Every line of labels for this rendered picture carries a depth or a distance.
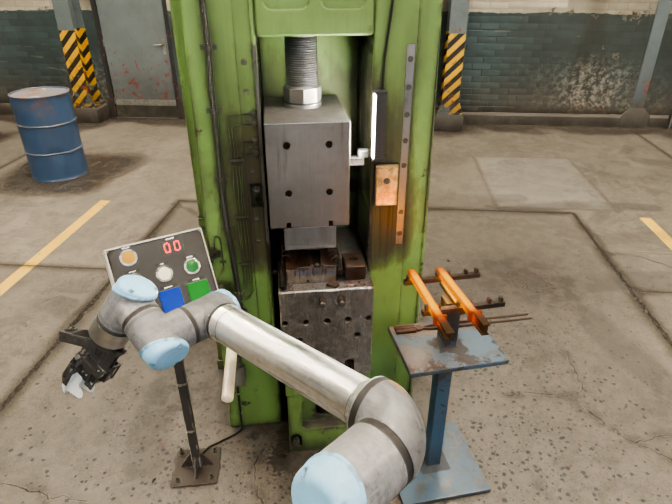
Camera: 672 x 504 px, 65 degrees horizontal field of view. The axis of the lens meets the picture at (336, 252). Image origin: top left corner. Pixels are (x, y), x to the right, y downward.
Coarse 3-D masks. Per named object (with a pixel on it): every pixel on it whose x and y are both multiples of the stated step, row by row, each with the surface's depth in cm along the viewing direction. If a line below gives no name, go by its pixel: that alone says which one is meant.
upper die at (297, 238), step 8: (288, 224) 203; (288, 232) 201; (296, 232) 202; (304, 232) 202; (312, 232) 202; (320, 232) 203; (328, 232) 203; (288, 240) 203; (296, 240) 203; (304, 240) 204; (312, 240) 204; (320, 240) 204; (328, 240) 205; (288, 248) 205; (296, 248) 205; (304, 248) 205; (312, 248) 206
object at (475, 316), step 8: (440, 272) 208; (448, 280) 203; (448, 288) 201; (456, 288) 198; (456, 296) 194; (464, 296) 193; (464, 304) 188; (472, 304) 188; (472, 312) 183; (480, 312) 182; (472, 320) 185; (480, 320) 178; (480, 328) 180
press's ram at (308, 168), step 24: (336, 96) 218; (264, 120) 185; (288, 120) 185; (312, 120) 184; (336, 120) 184; (288, 144) 185; (312, 144) 186; (336, 144) 187; (288, 168) 189; (312, 168) 190; (336, 168) 191; (288, 192) 194; (312, 192) 195; (336, 192) 196; (288, 216) 198; (312, 216) 199; (336, 216) 200
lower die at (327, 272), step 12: (288, 252) 222; (300, 252) 220; (324, 252) 220; (288, 264) 213; (300, 264) 211; (312, 264) 209; (324, 264) 211; (288, 276) 211; (300, 276) 211; (312, 276) 212; (324, 276) 213
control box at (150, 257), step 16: (144, 240) 184; (160, 240) 186; (176, 240) 189; (192, 240) 192; (112, 256) 179; (144, 256) 184; (160, 256) 186; (176, 256) 188; (192, 256) 191; (208, 256) 194; (112, 272) 178; (128, 272) 181; (144, 272) 183; (176, 272) 188; (192, 272) 190; (208, 272) 193; (160, 288) 185; (160, 304) 185
